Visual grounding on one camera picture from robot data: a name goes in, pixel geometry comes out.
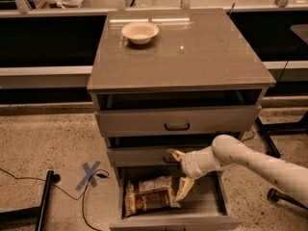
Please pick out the blue tape cross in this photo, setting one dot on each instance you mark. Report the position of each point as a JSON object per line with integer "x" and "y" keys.
{"x": 88, "y": 178}

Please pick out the black stand leg right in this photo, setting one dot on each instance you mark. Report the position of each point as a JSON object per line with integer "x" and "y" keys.
{"x": 272, "y": 149}

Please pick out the black drawer handle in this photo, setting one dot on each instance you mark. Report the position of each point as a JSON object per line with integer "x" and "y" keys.
{"x": 169, "y": 160}
{"x": 183, "y": 126}

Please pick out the black middle drawer handle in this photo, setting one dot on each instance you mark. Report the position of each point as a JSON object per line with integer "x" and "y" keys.
{"x": 169, "y": 160}

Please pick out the middle grey drawer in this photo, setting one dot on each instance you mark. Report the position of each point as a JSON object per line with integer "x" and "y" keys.
{"x": 138, "y": 156}

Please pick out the black top drawer handle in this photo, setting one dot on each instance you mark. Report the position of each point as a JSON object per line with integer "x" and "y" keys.
{"x": 183, "y": 126}

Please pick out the black caster leg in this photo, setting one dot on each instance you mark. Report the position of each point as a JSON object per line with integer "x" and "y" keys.
{"x": 275, "y": 195}

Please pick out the black stand leg left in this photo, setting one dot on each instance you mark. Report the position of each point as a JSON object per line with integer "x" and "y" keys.
{"x": 38, "y": 213}

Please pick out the white paper bowl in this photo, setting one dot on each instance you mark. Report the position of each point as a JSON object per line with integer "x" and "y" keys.
{"x": 140, "y": 32}

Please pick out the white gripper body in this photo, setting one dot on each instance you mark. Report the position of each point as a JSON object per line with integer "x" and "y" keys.
{"x": 192, "y": 165}

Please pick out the top grey drawer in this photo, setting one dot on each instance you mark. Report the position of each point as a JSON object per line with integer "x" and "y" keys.
{"x": 150, "y": 122}

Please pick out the grey drawer cabinet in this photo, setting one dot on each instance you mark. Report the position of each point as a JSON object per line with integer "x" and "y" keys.
{"x": 198, "y": 59}

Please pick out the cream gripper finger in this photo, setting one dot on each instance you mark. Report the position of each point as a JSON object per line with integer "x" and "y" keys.
{"x": 177, "y": 155}
{"x": 185, "y": 185}

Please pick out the bottom grey open drawer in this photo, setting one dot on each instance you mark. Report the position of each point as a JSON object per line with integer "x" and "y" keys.
{"x": 204, "y": 208}

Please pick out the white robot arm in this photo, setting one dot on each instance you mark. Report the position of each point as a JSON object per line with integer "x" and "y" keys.
{"x": 226, "y": 151}

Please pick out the black stand leg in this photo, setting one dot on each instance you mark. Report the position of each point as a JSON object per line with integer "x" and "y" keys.
{"x": 272, "y": 149}
{"x": 38, "y": 213}

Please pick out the brown chip bag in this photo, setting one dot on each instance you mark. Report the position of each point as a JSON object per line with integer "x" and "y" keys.
{"x": 149, "y": 196}

